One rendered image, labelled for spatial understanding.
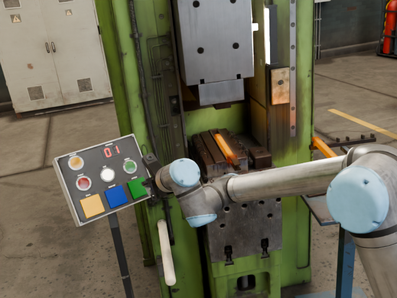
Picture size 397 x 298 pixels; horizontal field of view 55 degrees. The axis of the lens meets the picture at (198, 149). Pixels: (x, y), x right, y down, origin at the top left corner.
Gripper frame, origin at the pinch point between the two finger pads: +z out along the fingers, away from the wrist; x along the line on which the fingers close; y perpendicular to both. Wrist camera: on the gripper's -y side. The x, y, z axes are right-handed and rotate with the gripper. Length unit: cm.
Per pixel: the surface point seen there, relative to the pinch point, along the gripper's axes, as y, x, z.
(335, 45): -139, 689, 411
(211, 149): -4, 47, 22
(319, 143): 13, 78, -16
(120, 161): -12.0, -3.0, 11.1
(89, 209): 1.5, -21.5, 10.4
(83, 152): -20.2, -15.9, 11.1
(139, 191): 2.2, -0.3, 10.3
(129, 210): 14, 47, 189
